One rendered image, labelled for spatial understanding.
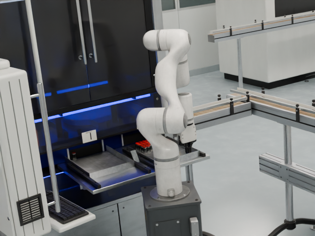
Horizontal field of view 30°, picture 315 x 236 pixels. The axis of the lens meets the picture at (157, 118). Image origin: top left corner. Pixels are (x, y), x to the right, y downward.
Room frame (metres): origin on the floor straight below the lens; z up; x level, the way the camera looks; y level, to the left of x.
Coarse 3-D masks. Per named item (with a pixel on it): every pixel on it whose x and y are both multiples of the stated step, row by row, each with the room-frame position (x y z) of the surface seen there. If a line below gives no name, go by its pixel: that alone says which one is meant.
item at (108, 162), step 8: (104, 152) 3.19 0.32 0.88; (112, 152) 3.14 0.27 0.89; (72, 160) 3.11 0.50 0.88; (80, 160) 3.09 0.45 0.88; (88, 160) 3.08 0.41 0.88; (96, 160) 3.07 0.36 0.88; (104, 160) 3.06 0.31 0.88; (112, 160) 3.05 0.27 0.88; (120, 160) 3.03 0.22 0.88; (128, 160) 2.97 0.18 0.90; (80, 168) 2.90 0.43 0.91; (88, 168) 2.96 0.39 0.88; (96, 168) 2.95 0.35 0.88; (104, 168) 2.94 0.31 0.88; (112, 168) 2.86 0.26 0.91; (120, 168) 2.88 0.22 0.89; (128, 168) 2.90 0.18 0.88; (96, 176) 2.81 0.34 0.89
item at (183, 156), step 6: (168, 138) 3.26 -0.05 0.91; (132, 150) 3.11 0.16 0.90; (180, 150) 3.10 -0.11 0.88; (192, 150) 3.04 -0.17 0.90; (198, 150) 2.98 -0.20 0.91; (144, 156) 2.99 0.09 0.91; (150, 156) 3.05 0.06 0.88; (180, 156) 2.93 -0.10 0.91; (186, 156) 2.94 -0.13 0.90; (192, 156) 2.96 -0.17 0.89; (198, 156) 2.98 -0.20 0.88
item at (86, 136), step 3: (87, 132) 3.08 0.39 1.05; (90, 132) 3.09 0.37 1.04; (93, 132) 3.10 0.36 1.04; (84, 135) 3.07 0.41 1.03; (87, 135) 3.08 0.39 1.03; (93, 135) 3.10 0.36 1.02; (96, 135) 3.10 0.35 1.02; (84, 138) 3.07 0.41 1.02; (87, 138) 3.08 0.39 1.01; (93, 138) 3.10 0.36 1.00; (96, 138) 3.10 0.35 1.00; (84, 141) 3.07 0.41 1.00; (87, 141) 3.08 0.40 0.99
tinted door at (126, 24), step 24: (96, 0) 3.16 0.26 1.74; (120, 0) 3.23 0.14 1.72; (96, 24) 3.16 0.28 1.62; (120, 24) 3.22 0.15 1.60; (144, 24) 3.30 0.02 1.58; (96, 48) 3.15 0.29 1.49; (120, 48) 3.22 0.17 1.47; (144, 48) 3.29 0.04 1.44; (96, 72) 3.14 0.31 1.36; (120, 72) 3.21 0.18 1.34; (144, 72) 3.28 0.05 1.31; (96, 96) 3.13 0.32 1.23
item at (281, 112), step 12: (228, 96) 4.01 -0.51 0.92; (252, 96) 3.82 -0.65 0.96; (264, 96) 3.81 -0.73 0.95; (252, 108) 3.79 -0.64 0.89; (264, 108) 3.67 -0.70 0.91; (276, 108) 3.58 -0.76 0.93; (288, 108) 3.56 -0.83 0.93; (300, 108) 3.42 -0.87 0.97; (312, 108) 3.42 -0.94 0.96; (276, 120) 3.58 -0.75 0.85; (288, 120) 3.48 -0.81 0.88; (300, 120) 3.38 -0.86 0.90; (312, 120) 3.30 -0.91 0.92; (312, 132) 3.30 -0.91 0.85
